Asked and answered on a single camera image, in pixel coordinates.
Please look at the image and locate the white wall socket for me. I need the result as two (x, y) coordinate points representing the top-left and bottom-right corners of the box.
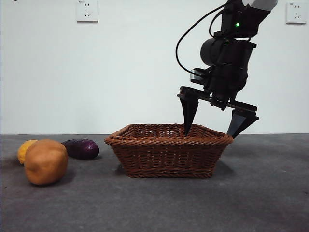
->
(285, 2), (307, 25)
(77, 0), (99, 24)

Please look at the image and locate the black cable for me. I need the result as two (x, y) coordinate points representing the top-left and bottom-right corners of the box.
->
(175, 3), (229, 74)
(208, 11), (224, 38)

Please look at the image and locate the brown potato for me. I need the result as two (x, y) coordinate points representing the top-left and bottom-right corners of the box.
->
(24, 139), (69, 186)

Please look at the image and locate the brown wicker basket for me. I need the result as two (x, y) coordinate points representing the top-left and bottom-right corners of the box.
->
(104, 123), (234, 179)

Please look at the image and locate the purple eggplant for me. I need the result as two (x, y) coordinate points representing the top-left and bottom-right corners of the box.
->
(61, 139), (100, 160)

